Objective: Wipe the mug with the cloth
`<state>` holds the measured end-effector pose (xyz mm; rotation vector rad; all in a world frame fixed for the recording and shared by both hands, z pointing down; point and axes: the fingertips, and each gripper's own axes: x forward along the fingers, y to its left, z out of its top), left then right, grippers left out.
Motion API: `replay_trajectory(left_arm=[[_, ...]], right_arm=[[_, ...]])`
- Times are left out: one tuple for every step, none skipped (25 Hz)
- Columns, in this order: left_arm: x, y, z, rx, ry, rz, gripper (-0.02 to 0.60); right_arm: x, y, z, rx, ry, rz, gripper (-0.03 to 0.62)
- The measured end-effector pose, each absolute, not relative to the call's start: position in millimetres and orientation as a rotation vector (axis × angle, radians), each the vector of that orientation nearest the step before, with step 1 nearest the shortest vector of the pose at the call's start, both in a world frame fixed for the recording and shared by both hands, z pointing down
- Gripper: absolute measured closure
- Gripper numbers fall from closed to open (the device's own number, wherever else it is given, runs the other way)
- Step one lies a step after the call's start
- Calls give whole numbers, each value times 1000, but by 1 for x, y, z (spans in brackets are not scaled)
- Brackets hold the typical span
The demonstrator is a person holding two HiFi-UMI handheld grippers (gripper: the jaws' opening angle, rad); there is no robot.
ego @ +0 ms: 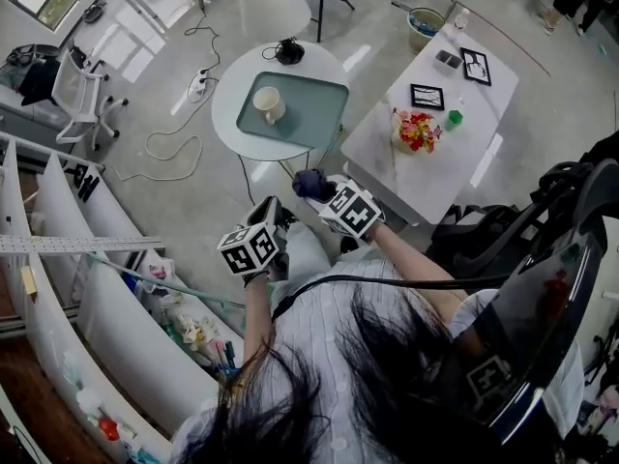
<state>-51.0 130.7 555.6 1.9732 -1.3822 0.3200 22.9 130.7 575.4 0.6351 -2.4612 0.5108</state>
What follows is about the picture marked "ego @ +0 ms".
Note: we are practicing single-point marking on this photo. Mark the small grey box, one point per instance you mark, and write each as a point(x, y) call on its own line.
point(448, 61)

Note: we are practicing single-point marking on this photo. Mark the white metal shelf unit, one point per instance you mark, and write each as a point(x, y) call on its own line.
point(121, 317)

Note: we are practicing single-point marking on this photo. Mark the small green object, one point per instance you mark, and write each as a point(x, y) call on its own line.
point(453, 120)

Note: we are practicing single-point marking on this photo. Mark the person's right forearm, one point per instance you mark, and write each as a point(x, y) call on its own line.
point(411, 264)

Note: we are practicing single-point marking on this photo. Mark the white printed bag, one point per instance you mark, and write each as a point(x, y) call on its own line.
point(157, 269)

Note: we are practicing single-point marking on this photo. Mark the dark blue-grey cloth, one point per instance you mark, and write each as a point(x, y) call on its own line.
point(309, 184)

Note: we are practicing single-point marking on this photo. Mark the person's left forearm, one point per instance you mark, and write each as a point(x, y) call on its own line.
point(256, 317)

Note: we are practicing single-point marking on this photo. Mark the white power strip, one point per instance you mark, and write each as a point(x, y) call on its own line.
point(198, 85)

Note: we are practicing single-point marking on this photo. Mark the red ball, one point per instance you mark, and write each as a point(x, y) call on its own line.
point(109, 429)

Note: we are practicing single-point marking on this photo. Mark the grey office desk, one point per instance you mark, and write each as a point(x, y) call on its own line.
point(29, 119)

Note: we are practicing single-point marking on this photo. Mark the person's left black shoe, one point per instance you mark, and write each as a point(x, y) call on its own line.
point(287, 218)

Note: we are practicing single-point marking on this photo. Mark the black ergonomic chair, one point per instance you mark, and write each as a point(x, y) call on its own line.
point(483, 240)

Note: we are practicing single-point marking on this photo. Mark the round white side table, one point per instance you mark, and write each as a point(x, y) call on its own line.
point(227, 109)

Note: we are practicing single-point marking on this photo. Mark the blue tool bundle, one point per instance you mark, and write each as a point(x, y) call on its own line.
point(227, 360)

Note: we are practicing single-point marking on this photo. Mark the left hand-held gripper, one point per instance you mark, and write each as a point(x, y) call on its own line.
point(249, 252)

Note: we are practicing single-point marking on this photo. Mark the green rectangular tray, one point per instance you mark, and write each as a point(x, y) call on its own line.
point(314, 109)

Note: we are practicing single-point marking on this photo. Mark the black picture frame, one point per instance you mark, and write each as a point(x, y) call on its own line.
point(427, 97)
point(476, 66)

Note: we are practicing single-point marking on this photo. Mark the wicker waste basket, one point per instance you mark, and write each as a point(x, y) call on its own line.
point(425, 29)

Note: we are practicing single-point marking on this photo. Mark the green broom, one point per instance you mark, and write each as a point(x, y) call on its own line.
point(159, 281)

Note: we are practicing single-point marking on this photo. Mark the pale artificial flowers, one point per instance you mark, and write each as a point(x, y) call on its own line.
point(196, 331)

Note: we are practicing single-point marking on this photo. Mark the white marble table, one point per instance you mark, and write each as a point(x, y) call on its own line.
point(435, 177)

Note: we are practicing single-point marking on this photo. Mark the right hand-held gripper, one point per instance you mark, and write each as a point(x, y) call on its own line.
point(353, 211)

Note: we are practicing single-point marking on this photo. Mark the person's light trousers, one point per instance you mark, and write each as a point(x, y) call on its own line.
point(309, 254)

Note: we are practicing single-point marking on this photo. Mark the white mesh office chair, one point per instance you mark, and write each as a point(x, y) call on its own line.
point(77, 99)

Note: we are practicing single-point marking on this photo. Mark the white shade table lamp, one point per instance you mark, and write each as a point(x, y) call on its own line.
point(273, 3)

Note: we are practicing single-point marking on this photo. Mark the clear water bottle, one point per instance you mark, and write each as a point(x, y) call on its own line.
point(462, 18)

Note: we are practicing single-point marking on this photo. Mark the cream white cup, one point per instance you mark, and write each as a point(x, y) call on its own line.
point(268, 102)

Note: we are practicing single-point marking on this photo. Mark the person's black shoe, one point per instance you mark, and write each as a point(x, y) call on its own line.
point(287, 218)
point(349, 244)

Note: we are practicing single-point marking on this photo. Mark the dark round bowl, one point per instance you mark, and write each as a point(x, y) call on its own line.
point(93, 12)

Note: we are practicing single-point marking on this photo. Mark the red yellow flower pot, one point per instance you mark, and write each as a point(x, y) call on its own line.
point(416, 131)

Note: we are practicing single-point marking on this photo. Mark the black jacket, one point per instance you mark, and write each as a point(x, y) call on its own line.
point(38, 80)

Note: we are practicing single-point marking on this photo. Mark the small wooden block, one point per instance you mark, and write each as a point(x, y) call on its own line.
point(29, 281)

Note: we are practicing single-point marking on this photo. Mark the person's right black shoe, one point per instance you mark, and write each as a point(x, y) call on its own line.
point(349, 244)

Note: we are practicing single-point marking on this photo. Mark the person's striped shirt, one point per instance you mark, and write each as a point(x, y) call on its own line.
point(319, 327)

